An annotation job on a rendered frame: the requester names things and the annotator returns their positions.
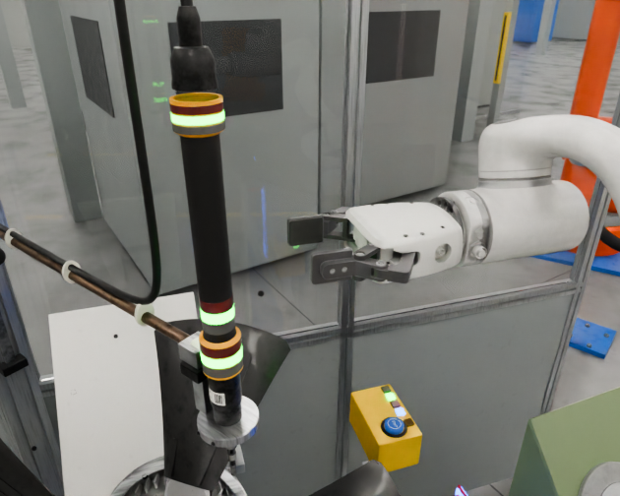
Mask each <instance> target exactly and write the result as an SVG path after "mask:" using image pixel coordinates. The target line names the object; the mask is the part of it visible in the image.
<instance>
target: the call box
mask: <svg viewBox="0 0 620 496"><path fill-rule="evenodd" d="M384 386H389V388H390V389H391V393H393V394H394V396H395V397H396V400H398V402H399V403H400V405H401V406H400V407H402V408H403V410H404V412H405V415H401V416H398V415H397V414H396V412H395V409H396V408H400V407H396V408H393V407H392V406H391V404H390V402H391V401H388V399H387V398H386V394H388V393H386V394H384V393H383V391H382V390H381V387H384ZM384 386H379V387H375V388H370V389H366V390H362V391H357V392H353V393H351V394H350V413H349V421H350V423H351V425H352V427H353V429H354V431H355V433H356V435H357V437H358V439H359V441H360V443H361V445H362V447H363V449H364V451H365V453H366V455H367V457H368V459H369V461H371V460H375V461H378V462H380V463H382V465H383V466H384V467H385V469H386V471H387V472H389V471H393V470H396V469H400V468H403V467H407V466H411V465H417V464H418V461H419V454H420V447H421V440H422V433H421V432H420V430H419V429H418V427H417V425H416V424H415V422H414V421H413V419H412V418H411V416H410V415H409V413H408V412H407V410H406V408H405V407H404V405H403V403H402V402H401V400H400V399H399V397H398V396H397V394H396V393H395V391H394V389H393V388H392V386H391V385H390V384H388V385H384ZM393 401H395V400H393ZM390 417H398V418H399V419H400V420H401V421H402V422H403V420H404V419H408V418H411V419H412V421H413V423H414V425H413V426H409V427H406V425H405V424H404V422H403V425H404V427H403V432H402V433H401V434H398V435H394V434H390V433H389V432H387V431H386V429H385V420H386V419H388V418H390Z"/></svg>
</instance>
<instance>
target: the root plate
mask: <svg viewBox="0 0 620 496"><path fill-rule="evenodd" d="M164 496H210V491H209V490H205V489H201V488H198V487H194V486H191V485H188V484H185V483H181V482H178V481H175V480H173V479H170V478H168V479H167V481H166V486H165V492H164Z"/></svg>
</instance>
